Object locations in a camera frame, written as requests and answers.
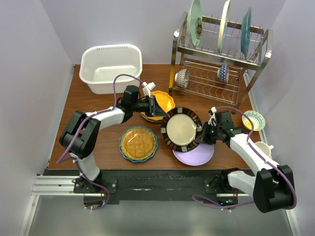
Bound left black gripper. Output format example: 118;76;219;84
131;95;167;118

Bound yellow dotted scalloped plate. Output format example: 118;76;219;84
151;90;175;112

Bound black rimmed checkered plate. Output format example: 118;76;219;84
160;107;202;152

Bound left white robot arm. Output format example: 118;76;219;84
58;85;167;193

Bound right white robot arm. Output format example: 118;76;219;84
197;106;297;213

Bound white plastic bin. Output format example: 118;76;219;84
79;44;142;94

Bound mint floral plate on table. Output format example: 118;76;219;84
140;113;163;122

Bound lilac plastic plate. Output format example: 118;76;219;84
173;144;214;166

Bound amber glass plate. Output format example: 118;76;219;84
122;127;157;159

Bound brown patterned bowl in rack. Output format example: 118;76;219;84
175;69;190;89

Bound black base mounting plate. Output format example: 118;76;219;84
43;170;242;209

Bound blue yellow patterned bowl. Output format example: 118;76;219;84
242;110;266;131

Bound white ceramic mug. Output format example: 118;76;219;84
255;142;274;158

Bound steel two-tier dish rack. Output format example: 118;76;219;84
168;12;274;108

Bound blue zigzag bowl in rack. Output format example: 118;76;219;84
217;64;229;84

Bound mint floral plate in rack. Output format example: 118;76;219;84
187;0;202;47

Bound cream plate in rack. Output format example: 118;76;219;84
217;0;230;54

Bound teal plate in rack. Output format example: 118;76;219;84
241;7;252;59

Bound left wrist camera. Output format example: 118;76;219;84
142;82;156;97

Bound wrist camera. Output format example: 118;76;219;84
208;107;217;127
142;82;156;97

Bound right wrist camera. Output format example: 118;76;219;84
208;107;217;127

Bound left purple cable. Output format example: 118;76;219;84
56;74;148;210

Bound purple cable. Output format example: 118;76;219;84
56;74;148;210
191;106;295;211

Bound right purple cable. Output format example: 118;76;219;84
191;106;295;211

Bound aluminium rail frame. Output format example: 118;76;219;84
19;175;101;236

